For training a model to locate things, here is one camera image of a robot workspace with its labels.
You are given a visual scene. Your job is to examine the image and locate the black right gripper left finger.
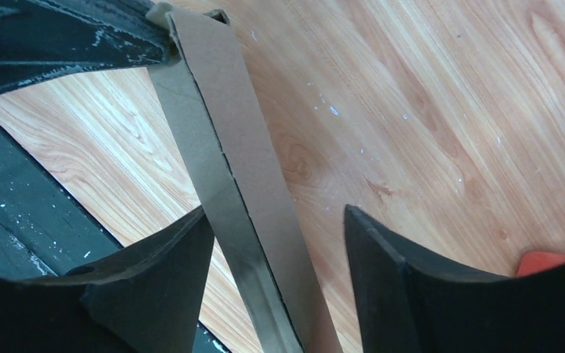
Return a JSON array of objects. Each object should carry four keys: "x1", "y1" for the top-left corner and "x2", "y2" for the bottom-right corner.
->
[{"x1": 0, "y1": 207, "x2": 214, "y2": 352}]

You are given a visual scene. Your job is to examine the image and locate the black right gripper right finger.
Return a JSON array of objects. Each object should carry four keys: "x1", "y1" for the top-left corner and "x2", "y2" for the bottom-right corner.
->
[{"x1": 344, "y1": 204, "x2": 565, "y2": 352}]

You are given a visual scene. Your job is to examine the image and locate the brown cardboard box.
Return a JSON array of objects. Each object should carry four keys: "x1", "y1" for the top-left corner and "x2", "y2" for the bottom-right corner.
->
[{"x1": 146, "y1": 2, "x2": 341, "y2": 352}]

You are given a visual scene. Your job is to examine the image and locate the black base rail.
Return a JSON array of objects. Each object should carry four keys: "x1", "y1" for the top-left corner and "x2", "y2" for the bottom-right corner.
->
[{"x1": 0, "y1": 127, "x2": 227, "y2": 352}]

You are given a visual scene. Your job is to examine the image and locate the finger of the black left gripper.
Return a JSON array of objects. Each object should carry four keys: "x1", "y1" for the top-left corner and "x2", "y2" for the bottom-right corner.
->
[{"x1": 0, "y1": 1, "x2": 170, "y2": 94}]

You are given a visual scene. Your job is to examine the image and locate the red plastic basket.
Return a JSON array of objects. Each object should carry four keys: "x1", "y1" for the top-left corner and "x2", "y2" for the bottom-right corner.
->
[{"x1": 516, "y1": 251, "x2": 565, "y2": 277}]

